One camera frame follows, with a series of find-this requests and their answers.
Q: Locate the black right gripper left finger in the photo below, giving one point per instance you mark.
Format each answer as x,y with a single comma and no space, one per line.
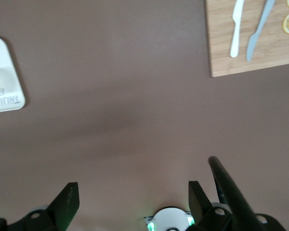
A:
65,204

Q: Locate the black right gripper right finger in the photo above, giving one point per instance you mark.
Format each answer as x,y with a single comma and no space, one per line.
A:
198,207

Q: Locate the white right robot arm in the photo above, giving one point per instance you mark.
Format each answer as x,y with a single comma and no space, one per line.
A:
169,216

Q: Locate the beige bear print tray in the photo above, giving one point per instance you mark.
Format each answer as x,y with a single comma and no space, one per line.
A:
4,55

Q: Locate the wooden cutting board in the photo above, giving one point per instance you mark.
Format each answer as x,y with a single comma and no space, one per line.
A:
267,65

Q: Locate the grey plastic knife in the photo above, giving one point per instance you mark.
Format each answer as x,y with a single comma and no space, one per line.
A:
254,41

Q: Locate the white plastic knife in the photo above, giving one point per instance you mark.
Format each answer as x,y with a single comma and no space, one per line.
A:
236,31

